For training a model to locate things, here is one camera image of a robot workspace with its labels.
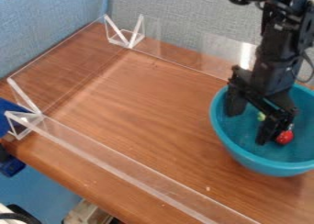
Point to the red strawberry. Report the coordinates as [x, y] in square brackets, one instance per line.
[286, 135]

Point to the clear acrylic barrier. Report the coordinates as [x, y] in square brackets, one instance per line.
[113, 122]

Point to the white black object under table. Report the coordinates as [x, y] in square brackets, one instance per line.
[15, 215]

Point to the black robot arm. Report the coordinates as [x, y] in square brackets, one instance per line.
[264, 86]

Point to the grey box under table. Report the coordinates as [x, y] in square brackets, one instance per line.
[86, 213]

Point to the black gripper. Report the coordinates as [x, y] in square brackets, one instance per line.
[244, 92]

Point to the blue plastic bowl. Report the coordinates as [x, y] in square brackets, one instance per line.
[272, 159]

